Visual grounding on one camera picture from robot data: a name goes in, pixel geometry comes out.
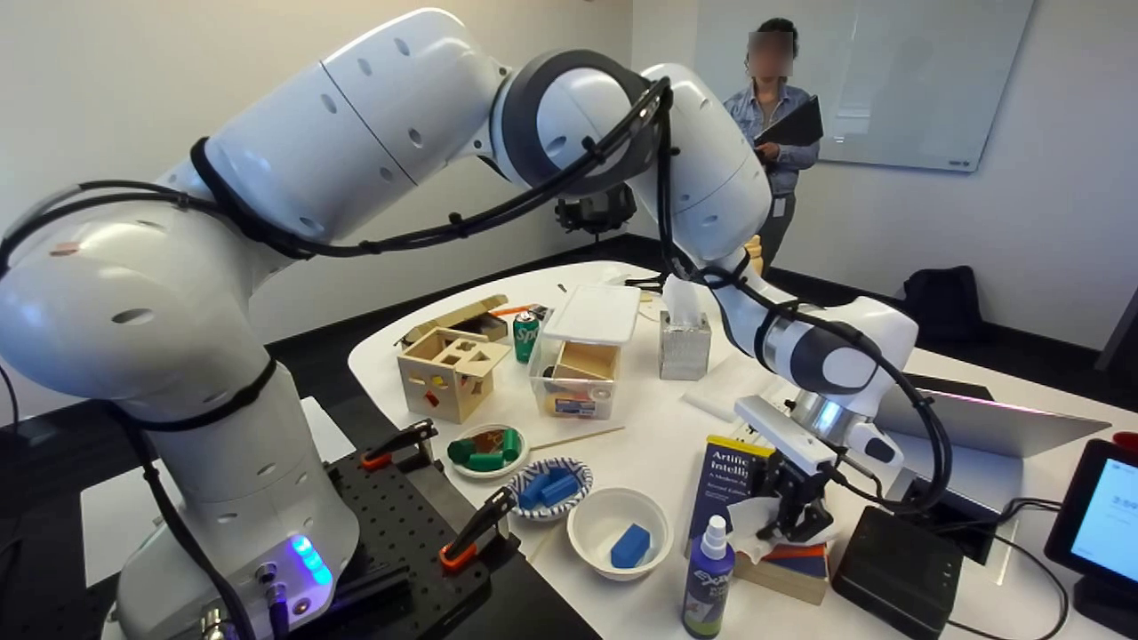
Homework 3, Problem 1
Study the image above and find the blue patterned bowl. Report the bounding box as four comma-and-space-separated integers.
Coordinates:
513, 460, 592, 522

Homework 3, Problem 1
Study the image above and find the tan yellow bottle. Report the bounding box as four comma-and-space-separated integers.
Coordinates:
745, 234, 764, 273

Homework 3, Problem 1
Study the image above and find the black power box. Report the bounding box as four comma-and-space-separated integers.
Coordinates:
833, 507, 963, 640

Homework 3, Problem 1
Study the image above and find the white napkin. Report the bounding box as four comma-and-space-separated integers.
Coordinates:
730, 498, 785, 562

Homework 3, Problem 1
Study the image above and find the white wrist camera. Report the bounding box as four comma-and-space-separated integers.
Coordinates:
735, 395, 837, 477

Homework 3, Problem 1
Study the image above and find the black tablet screen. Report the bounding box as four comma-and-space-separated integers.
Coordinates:
1045, 440, 1138, 587

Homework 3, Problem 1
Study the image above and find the rear black orange clamp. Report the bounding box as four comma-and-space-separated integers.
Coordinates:
359, 421, 437, 472

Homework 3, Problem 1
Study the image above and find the blue spray bottle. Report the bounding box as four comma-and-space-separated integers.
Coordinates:
681, 516, 735, 640

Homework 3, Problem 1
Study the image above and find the black orange clamp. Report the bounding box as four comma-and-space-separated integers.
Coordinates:
359, 421, 437, 472
437, 488, 519, 574

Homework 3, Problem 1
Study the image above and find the wall whiteboard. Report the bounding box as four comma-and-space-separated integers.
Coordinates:
695, 0, 1040, 174

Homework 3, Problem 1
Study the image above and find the front black orange clamp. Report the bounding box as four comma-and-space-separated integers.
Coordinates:
437, 488, 519, 574

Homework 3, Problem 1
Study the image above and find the white plate with green item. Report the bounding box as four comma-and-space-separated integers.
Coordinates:
450, 428, 527, 481

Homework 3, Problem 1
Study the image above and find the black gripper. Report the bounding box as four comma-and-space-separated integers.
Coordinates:
762, 455, 833, 541

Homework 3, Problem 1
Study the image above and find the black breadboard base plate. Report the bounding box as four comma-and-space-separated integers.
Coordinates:
304, 460, 599, 640

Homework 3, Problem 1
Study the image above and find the white bowl with blue block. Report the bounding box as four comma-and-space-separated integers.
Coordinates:
565, 488, 671, 582

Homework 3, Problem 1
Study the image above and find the wooden shape sorter box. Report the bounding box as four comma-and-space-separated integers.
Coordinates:
399, 327, 508, 424

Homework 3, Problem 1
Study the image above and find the blue box book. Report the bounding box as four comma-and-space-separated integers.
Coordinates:
692, 428, 837, 606

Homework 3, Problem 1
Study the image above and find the standing person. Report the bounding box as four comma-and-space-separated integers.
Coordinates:
725, 17, 822, 266

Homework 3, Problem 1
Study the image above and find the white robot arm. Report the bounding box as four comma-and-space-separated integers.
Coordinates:
0, 7, 918, 640

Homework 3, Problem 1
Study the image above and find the black backpack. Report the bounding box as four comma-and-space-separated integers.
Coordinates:
903, 266, 982, 345

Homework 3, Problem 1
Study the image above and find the silver laptop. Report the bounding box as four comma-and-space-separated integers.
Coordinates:
878, 388, 1102, 511

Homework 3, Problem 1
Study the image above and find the black office chair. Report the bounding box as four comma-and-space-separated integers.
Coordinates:
554, 189, 638, 234

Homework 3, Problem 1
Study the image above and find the green soda can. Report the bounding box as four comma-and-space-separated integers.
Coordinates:
513, 312, 542, 365

